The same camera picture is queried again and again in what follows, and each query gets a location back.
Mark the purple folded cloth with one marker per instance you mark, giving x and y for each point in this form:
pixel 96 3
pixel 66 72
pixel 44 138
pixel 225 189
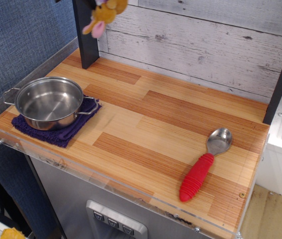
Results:
pixel 59 137

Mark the silver dispenser button panel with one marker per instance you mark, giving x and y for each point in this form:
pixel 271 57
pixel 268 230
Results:
pixel 109 224

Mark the red handled metal scoop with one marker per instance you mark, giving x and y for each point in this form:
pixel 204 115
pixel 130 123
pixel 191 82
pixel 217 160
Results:
pixel 218 142

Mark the stainless steel pot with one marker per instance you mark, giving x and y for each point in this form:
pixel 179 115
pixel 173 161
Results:
pixel 50 103

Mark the yellow object at corner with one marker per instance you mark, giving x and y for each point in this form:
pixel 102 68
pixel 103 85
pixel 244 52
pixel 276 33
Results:
pixel 12 233

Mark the yellow plush bunny toy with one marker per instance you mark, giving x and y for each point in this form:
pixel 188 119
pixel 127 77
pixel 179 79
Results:
pixel 104 13

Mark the silver toy fridge front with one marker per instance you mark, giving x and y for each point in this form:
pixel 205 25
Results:
pixel 69 194

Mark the clear acrylic edge guard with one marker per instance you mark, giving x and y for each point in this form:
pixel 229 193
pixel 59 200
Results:
pixel 146 164

